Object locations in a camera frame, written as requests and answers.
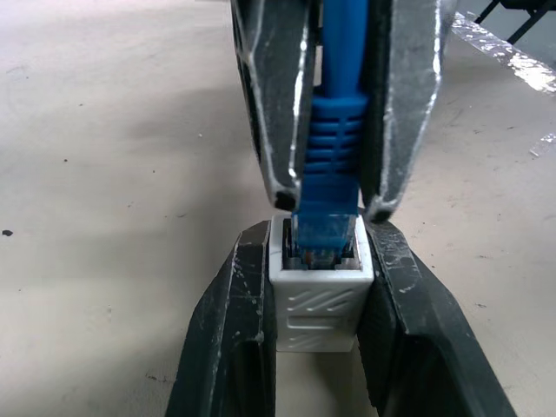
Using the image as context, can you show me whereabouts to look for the short clear tape piece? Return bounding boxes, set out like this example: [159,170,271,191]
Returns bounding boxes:
[530,132,556,159]

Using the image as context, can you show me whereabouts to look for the long clear tape strip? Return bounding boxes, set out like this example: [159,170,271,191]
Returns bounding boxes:
[450,10,556,95]

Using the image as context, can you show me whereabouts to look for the black metal stand legs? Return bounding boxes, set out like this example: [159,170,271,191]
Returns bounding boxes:
[473,0,556,45]

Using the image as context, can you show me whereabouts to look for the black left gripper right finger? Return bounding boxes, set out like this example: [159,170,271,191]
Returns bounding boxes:
[354,220,519,417]

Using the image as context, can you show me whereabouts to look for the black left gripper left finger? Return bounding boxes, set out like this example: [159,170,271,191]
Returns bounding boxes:
[164,219,280,417]

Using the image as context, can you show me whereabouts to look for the white network coupler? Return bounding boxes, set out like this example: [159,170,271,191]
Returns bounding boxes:
[268,214,376,354]

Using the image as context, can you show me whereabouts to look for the blue ethernet cable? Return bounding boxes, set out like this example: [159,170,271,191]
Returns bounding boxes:
[290,0,371,273]

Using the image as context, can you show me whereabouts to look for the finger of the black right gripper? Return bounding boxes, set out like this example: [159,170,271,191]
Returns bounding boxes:
[229,0,323,214]
[357,0,462,223]

